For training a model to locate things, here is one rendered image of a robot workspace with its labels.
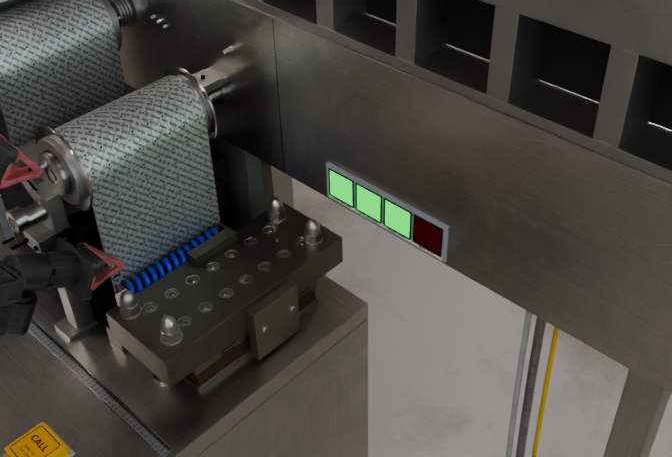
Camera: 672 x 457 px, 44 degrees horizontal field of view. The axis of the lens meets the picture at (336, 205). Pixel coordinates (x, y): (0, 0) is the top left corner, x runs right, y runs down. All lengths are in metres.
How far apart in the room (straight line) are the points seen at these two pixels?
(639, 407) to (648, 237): 0.49
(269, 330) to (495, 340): 1.41
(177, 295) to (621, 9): 0.85
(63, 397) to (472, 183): 0.78
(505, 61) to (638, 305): 0.35
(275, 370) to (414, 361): 1.24
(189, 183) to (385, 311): 1.46
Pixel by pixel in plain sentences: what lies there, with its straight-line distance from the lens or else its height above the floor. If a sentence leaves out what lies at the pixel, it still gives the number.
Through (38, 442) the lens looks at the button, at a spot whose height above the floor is 0.92.
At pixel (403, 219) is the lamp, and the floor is 1.19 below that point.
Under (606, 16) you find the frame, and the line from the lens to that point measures 0.96.
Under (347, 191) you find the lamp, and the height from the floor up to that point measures 1.19.
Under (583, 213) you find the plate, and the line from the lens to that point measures 1.08.
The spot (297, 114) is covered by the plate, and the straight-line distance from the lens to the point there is 1.37.
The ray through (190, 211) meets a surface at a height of 1.09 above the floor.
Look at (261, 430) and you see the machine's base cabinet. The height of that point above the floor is 0.79.
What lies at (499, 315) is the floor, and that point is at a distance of 2.83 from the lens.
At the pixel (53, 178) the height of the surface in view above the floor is 1.25.
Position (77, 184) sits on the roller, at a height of 1.25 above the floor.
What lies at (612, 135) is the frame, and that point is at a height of 1.47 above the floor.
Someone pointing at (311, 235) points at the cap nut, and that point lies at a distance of 1.48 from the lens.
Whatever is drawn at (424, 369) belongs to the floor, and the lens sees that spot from 2.64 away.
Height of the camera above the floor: 2.01
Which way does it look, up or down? 38 degrees down
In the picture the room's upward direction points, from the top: 2 degrees counter-clockwise
